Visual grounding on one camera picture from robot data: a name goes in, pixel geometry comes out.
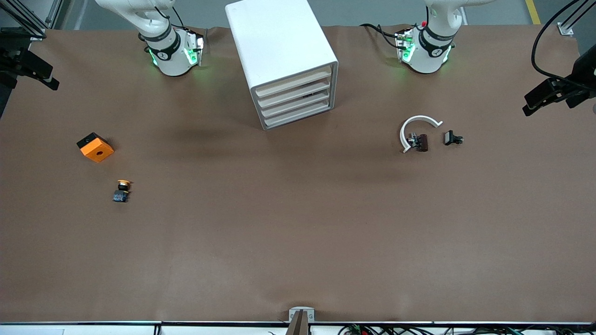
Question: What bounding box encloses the small brown clip part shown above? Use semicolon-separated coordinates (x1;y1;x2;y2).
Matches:
407;133;429;153

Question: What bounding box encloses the orange box with hole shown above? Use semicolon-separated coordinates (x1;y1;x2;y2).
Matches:
76;132;115;163

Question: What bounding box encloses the white table edge rail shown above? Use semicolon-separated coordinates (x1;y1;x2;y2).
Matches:
0;320;596;335

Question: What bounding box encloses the brown table cover sheet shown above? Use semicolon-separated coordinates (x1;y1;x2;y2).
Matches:
0;24;596;324

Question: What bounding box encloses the yellow push button blue body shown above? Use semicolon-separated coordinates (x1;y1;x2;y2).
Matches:
112;180;133;203

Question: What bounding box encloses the white curved half-ring clamp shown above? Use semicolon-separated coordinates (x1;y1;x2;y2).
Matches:
400;115;443;154

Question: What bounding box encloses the tangled cable bundle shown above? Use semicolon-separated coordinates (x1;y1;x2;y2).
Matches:
338;323;596;335

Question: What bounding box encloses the grey aluminium frame post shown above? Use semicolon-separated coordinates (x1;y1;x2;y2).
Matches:
44;0;63;28

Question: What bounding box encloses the aluminium frame strut with bracket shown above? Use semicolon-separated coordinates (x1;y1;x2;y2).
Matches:
0;0;47;40
556;0;588;37

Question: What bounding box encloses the black base cable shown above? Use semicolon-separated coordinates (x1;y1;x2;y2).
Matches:
359;22;402;51

